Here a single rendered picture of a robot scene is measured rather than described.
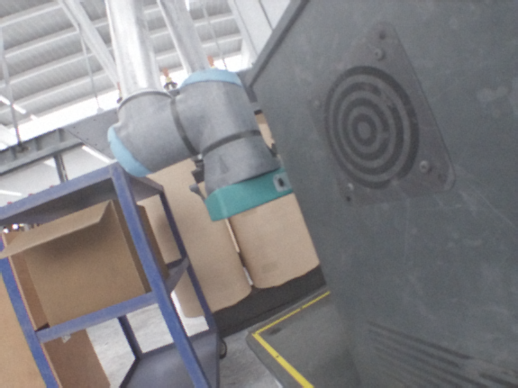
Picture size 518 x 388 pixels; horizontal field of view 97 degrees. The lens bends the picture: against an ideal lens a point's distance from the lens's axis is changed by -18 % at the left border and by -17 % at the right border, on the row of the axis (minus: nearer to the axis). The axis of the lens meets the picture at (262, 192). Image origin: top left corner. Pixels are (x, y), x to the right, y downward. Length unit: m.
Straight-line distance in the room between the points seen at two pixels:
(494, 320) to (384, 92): 0.18
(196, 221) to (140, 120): 0.89
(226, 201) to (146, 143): 0.23
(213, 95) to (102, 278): 0.58
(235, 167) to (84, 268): 0.53
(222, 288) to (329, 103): 1.33
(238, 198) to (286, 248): 1.00
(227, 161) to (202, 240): 0.94
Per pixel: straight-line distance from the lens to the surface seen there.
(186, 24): 1.01
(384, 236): 0.27
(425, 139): 0.21
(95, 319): 0.88
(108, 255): 0.85
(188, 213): 1.47
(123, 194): 0.80
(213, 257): 1.48
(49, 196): 0.90
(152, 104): 0.69
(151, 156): 0.66
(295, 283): 1.72
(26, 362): 1.54
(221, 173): 0.58
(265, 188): 0.57
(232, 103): 0.62
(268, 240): 1.50
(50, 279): 0.93
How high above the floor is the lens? 0.67
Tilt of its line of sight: 1 degrees up
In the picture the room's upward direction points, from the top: 21 degrees counter-clockwise
